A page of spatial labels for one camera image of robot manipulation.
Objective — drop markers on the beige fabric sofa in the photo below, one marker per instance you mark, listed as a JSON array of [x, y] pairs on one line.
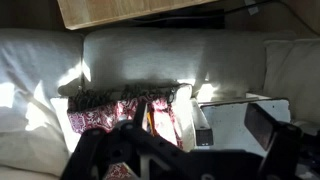
[[150, 56]]

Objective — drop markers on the red white patterned cloth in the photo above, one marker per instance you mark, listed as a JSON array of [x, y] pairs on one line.
[[100, 116]]

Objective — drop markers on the light wooden table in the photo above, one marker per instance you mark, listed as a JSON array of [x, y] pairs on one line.
[[116, 11]]

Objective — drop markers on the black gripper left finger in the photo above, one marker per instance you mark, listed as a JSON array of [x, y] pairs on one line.
[[140, 113]]

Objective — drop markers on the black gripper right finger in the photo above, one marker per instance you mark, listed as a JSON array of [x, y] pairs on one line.
[[261, 125]]

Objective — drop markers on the beige loose cushion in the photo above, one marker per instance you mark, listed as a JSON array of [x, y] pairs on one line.
[[296, 73]]

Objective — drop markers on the white wooden chair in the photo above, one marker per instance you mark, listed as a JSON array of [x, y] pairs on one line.
[[230, 126]]

